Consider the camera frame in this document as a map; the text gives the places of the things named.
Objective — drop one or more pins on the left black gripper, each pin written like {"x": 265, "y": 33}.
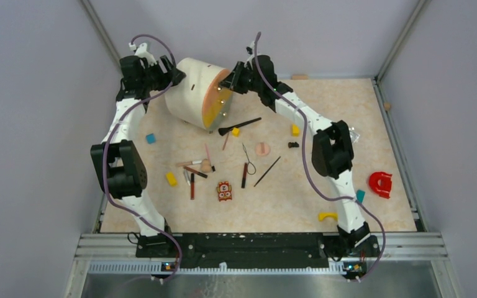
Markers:
{"x": 172, "y": 77}

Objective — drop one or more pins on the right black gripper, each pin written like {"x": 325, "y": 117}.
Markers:
{"x": 231, "y": 82}

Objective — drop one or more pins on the cream round drawer organizer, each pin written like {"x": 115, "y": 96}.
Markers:
{"x": 198, "y": 99}

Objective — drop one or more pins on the black makeup brush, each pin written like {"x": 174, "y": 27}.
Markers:
{"x": 224, "y": 130}

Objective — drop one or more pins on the thin black stick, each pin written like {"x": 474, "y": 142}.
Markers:
{"x": 267, "y": 171}

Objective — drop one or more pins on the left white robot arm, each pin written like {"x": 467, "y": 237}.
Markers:
{"x": 119, "y": 167}

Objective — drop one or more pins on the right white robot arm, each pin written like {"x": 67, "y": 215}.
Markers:
{"x": 327, "y": 151}

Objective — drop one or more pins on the beige makeup sponge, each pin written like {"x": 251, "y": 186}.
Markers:
{"x": 206, "y": 166}

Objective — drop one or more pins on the small yellow cube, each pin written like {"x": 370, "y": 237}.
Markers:
{"x": 235, "y": 132}

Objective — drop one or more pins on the black hair loop tool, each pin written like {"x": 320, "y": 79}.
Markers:
{"x": 250, "y": 167}

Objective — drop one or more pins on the pink thin brush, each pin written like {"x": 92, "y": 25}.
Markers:
{"x": 213, "y": 169}

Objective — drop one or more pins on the small blue block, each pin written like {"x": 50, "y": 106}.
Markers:
{"x": 150, "y": 138}

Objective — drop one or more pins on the pink round powder puff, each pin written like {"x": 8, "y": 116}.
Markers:
{"x": 262, "y": 149}

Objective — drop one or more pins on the yellow rectangular block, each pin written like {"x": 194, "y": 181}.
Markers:
{"x": 295, "y": 130}

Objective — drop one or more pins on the nude concealer tube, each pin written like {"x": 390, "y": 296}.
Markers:
{"x": 189, "y": 163}

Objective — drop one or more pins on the brown lipstick tube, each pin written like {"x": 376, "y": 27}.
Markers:
{"x": 191, "y": 170}

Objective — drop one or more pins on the white glue tube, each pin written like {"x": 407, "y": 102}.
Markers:
{"x": 187, "y": 177}

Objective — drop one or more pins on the yellow wedge block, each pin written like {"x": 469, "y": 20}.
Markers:
{"x": 171, "y": 179}

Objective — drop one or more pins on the dark red lip gloss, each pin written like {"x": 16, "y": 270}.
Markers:
{"x": 244, "y": 175}

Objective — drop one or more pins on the red owl number toy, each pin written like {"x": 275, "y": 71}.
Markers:
{"x": 224, "y": 191}

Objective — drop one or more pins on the clear plastic wrapper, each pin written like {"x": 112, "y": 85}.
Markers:
{"x": 354, "y": 135}

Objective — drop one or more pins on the yellow arch block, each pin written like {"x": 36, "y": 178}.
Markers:
{"x": 327, "y": 215}

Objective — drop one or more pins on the teal block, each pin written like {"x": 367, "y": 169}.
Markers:
{"x": 360, "y": 194}

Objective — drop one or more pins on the red horseshoe toy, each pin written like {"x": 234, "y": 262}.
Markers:
{"x": 381, "y": 184}

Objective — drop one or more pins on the wooden peg at wall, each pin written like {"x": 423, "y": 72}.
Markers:
{"x": 299, "y": 77}

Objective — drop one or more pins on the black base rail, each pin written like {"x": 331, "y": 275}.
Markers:
{"x": 253, "y": 250}

